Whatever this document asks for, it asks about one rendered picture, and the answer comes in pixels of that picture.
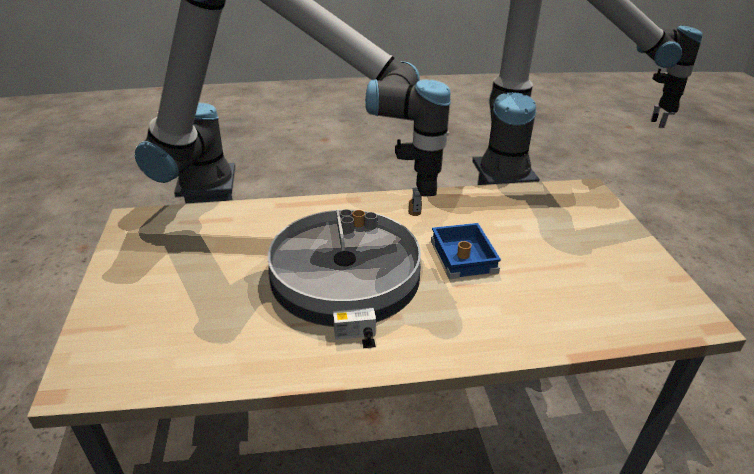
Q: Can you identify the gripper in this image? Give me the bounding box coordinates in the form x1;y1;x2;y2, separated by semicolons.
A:
413;149;447;218
651;76;689;129

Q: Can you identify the blue crate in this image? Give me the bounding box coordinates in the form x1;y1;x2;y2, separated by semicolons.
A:
430;222;502;278

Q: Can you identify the grey turntable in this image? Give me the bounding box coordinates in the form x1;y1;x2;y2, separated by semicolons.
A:
267;209;422;327

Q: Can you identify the wooden table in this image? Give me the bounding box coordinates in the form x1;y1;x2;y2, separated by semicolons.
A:
26;178;747;474

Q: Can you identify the white control box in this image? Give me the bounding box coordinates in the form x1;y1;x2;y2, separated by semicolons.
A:
332;307;379;351

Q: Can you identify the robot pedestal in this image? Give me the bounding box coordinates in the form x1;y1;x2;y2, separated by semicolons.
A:
472;155;541;186
174;164;237;203

